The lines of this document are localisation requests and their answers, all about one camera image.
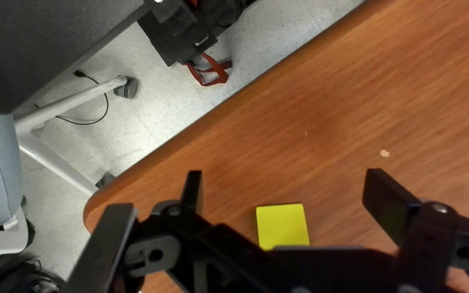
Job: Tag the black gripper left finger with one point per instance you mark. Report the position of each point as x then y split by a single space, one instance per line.
154 254

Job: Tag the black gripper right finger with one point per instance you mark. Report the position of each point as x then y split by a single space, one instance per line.
431 238

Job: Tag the small yellow cube block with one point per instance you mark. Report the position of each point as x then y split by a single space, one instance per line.
283 225

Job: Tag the black perforated breadboard table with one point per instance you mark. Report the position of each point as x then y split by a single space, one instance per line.
40 43

